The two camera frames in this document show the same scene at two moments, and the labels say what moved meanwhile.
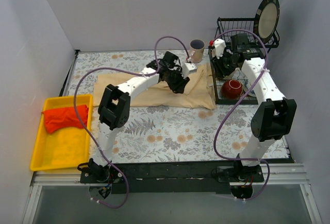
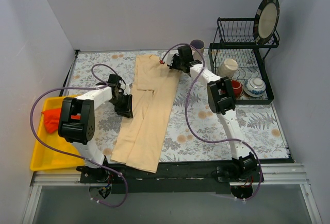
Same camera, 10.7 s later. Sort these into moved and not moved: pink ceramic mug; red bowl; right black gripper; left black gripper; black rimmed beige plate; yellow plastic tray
Moved: right black gripper; left black gripper
Not moved: red bowl; yellow plastic tray; black rimmed beige plate; pink ceramic mug
